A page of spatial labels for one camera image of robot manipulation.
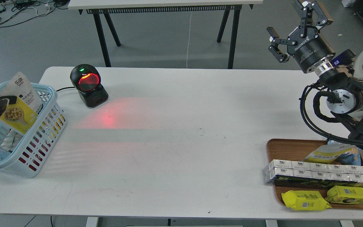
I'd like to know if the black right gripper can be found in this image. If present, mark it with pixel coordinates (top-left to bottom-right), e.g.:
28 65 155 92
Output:
267 0 336 74

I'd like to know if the yellow grey snack pouch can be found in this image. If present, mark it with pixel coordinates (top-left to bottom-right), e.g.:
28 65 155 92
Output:
0 72 43 135

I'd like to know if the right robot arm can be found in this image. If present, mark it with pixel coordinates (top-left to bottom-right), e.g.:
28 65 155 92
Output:
267 0 363 150

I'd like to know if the white snack bag in basket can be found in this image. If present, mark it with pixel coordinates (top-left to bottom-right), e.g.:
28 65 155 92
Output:
0 130 23 153

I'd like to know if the light blue plastic basket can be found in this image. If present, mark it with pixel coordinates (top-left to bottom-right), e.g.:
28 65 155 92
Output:
0 82 67 179

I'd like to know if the yellow blue snack pouch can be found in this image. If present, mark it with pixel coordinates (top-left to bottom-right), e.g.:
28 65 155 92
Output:
302 145 350 164

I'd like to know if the silver boxed snack carton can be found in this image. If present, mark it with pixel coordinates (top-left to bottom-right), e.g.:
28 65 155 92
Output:
263 160 363 189

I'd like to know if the yellow snack pack right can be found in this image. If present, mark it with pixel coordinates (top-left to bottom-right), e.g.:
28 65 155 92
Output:
325 186 363 205

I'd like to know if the yellow snack pack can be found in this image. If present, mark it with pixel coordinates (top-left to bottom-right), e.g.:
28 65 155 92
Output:
281 190 332 210
325 186 363 205

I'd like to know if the yellow snack pack left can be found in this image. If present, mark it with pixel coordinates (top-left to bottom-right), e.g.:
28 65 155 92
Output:
281 190 332 210

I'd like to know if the background white table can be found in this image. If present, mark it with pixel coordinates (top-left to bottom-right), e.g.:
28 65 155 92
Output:
68 0 263 69

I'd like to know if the black barcode scanner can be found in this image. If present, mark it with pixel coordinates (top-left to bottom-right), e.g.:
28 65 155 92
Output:
70 64 108 108

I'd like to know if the brown wooden tray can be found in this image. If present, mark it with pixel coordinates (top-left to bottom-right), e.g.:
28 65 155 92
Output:
266 138 363 210

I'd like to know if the floor cables bundle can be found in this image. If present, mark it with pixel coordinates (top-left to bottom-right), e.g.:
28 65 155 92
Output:
0 0 70 29

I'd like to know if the white hanging cable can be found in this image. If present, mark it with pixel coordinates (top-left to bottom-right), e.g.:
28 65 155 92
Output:
186 12 192 69

